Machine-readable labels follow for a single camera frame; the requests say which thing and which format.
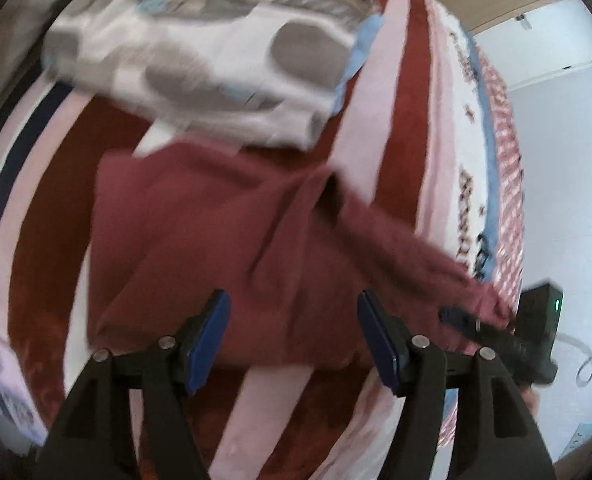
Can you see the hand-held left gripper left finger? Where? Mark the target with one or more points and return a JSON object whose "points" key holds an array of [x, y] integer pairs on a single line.
{"points": [[209, 332]]}

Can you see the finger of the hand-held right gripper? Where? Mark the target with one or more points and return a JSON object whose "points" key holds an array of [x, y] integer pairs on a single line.
{"points": [[468, 321]]}

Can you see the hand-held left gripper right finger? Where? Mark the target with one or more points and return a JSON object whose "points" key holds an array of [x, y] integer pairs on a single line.
{"points": [[380, 340]]}

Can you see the maroon pants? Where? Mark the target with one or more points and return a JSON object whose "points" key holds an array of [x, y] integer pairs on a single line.
{"points": [[256, 255]]}

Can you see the striped red pink blanket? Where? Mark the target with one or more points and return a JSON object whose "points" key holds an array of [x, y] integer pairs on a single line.
{"points": [[175, 260]]}

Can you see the white printed bed sheet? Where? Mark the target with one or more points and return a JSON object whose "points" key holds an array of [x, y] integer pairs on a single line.
{"points": [[481, 170]]}

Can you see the grey white patterned quilt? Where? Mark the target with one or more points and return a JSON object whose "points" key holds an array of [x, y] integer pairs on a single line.
{"points": [[210, 50]]}

